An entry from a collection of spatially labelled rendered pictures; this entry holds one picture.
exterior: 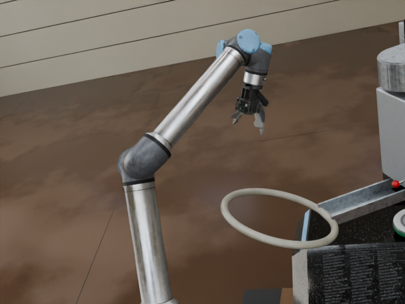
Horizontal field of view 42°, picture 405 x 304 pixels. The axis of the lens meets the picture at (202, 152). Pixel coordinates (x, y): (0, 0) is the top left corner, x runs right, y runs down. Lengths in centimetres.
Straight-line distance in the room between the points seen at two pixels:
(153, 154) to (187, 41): 692
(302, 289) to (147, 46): 660
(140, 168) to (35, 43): 755
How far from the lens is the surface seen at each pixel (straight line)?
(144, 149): 175
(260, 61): 210
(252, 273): 382
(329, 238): 212
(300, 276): 265
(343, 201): 241
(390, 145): 239
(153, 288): 192
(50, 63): 926
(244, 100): 213
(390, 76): 219
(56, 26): 903
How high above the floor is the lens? 245
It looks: 26 degrees down
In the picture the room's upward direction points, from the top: 14 degrees counter-clockwise
